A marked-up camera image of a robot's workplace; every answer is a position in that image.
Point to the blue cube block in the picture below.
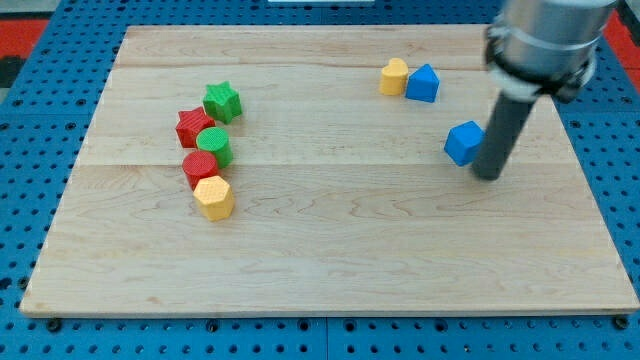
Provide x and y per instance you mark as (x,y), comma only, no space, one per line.
(463,142)

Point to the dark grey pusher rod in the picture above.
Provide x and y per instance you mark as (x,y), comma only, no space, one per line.
(505,125)

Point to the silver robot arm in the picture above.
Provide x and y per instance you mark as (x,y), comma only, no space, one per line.
(545,47)

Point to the yellow heart block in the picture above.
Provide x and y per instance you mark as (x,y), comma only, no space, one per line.
(393,78)

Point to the blue triangle block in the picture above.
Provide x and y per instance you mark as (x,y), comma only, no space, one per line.
(423,84)

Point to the wooden board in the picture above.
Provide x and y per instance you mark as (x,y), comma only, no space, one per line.
(346,203)

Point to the yellow hexagon block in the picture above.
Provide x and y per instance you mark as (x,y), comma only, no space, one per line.
(214,198)

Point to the green cylinder block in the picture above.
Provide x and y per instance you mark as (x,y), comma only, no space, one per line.
(216,141)

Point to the red cylinder block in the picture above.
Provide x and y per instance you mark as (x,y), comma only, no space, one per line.
(199,165)

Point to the green star block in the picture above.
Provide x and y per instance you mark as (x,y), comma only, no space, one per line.
(222,102)

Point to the red star block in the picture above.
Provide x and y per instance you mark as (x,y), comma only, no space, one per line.
(190,124)

